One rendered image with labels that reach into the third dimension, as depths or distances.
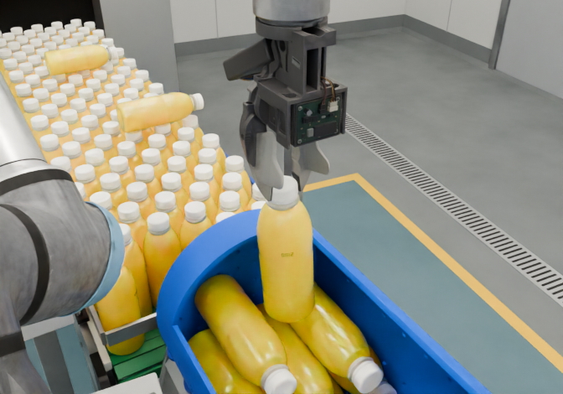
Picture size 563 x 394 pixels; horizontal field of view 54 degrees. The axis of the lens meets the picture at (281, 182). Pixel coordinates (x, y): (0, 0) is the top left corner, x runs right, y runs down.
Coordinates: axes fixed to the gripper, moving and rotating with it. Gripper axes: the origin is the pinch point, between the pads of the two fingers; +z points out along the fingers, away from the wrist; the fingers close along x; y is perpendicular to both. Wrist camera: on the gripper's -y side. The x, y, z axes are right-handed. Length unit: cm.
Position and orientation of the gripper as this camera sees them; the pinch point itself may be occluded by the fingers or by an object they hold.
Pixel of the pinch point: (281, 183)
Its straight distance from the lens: 65.6
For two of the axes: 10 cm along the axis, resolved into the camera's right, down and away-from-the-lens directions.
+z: 0.0, 8.5, 5.2
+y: 5.1, 4.5, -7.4
